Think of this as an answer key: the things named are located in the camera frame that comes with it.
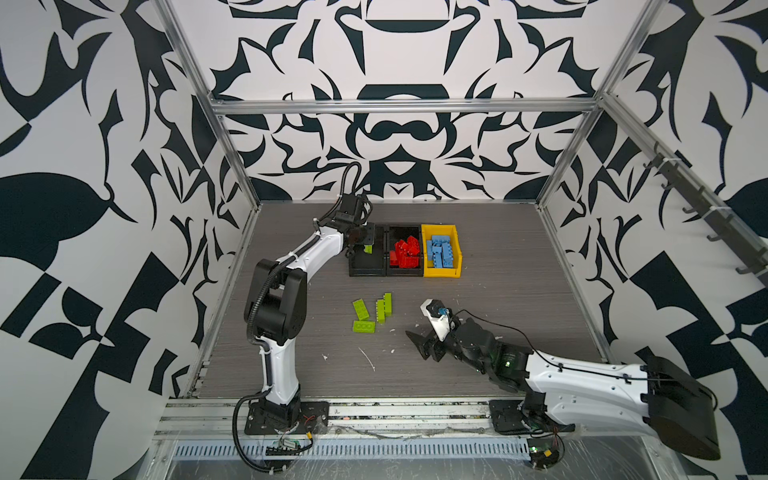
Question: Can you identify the blue lego long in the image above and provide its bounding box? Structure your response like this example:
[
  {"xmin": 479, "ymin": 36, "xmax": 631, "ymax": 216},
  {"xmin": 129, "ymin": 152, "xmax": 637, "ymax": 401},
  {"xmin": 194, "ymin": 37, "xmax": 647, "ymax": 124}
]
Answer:
[{"xmin": 427, "ymin": 235, "xmax": 454, "ymax": 269}]

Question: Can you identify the middle black bin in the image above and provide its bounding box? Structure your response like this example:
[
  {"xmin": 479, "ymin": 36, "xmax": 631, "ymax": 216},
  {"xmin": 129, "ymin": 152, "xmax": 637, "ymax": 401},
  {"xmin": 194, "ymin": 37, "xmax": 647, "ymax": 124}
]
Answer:
[{"xmin": 385, "ymin": 224, "xmax": 424, "ymax": 277}]

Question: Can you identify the red arch lego piece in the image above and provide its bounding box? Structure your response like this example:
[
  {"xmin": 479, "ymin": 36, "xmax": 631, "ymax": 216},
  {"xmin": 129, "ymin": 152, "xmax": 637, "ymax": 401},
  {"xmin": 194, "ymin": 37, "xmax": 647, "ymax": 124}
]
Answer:
[{"xmin": 389, "ymin": 236, "xmax": 422, "ymax": 269}]

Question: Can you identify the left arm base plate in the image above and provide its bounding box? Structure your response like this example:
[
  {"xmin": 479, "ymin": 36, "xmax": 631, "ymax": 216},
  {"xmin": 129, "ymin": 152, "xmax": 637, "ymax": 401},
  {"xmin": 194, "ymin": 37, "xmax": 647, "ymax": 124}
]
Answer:
[{"xmin": 244, "ymin": 399, "xmax": 330, "ymax": 436}]

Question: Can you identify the wall hook rack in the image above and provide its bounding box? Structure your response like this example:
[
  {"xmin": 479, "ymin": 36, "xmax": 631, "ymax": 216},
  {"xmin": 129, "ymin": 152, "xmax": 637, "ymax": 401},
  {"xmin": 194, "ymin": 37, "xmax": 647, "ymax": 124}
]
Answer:
[{"xmin": 644, "ymin": 141, "xmax": 767, "ymax": 287}]

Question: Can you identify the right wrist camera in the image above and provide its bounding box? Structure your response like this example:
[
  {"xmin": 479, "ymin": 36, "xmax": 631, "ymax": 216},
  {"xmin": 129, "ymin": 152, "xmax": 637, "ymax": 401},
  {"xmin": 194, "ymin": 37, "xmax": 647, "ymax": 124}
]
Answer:
[{"xmin": 420, "ymin": 299, "xmax": 452, "ymax": 342}]

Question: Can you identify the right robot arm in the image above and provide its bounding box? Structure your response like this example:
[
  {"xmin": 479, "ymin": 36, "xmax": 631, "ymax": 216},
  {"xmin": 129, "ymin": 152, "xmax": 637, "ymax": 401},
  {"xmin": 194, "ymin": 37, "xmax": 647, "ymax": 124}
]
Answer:
[{"xmin": 407, "ymin": 316, "xmax": 721, "ymax": 460}]

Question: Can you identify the yellow bin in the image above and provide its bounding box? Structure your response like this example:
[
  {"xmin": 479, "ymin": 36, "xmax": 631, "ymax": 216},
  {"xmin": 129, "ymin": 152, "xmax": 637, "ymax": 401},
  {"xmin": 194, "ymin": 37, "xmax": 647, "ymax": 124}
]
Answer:
[{"xmin": 421, "ymin": 224, "xmax": 463, "ymax": 278}]

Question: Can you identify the green lego brick right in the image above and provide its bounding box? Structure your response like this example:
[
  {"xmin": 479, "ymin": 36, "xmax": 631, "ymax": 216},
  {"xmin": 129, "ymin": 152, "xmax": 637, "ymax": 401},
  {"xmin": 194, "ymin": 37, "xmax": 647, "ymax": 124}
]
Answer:
[{"xmin": 376, "ymin": 292, "xmax": 392, "ymax": 323}]

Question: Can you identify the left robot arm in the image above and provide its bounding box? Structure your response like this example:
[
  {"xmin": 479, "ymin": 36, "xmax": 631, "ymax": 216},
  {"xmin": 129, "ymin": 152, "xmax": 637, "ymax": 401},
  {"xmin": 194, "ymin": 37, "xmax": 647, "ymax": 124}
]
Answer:
[{"xmin": 231, "ymin": 161, "xmax": 375, "ymax": 475}]

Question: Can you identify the green lego plate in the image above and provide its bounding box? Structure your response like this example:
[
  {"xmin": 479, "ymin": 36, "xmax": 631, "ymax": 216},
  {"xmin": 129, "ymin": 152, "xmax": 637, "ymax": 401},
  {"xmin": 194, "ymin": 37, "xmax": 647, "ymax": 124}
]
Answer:
[
  {"xmin": 352, "ymin": 320, "xmax": 377, "ymax": 334},
  {"xmin": 352, "ymin": 299, "xmax": 370, "ymax": 321}
]

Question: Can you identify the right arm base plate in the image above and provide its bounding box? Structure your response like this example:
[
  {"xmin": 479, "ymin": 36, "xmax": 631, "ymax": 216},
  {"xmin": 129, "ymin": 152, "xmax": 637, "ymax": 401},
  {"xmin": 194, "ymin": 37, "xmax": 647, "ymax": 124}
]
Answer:
[{"xmin": 488, "ymin": 400, "xmax": 542, "ymax": 435}]

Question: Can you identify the left black bin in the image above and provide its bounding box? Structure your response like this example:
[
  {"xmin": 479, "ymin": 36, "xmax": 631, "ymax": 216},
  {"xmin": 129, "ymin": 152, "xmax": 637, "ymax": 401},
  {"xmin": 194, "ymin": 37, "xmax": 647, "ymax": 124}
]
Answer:
[{"xmin": 348, "ymin": 224, "xmax": 388, "ymax": 277}]

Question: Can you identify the black bin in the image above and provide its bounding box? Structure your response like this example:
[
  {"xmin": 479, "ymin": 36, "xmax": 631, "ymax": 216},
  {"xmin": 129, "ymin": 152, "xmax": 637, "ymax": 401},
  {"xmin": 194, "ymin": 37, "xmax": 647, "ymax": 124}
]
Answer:
[
  {"xmin": 348, "ymin": 224, "xmax": 388, "ymax": 277},
  {"xmin": 385, "ymin": 224, "xmax": 424, "ymax": 277}
]

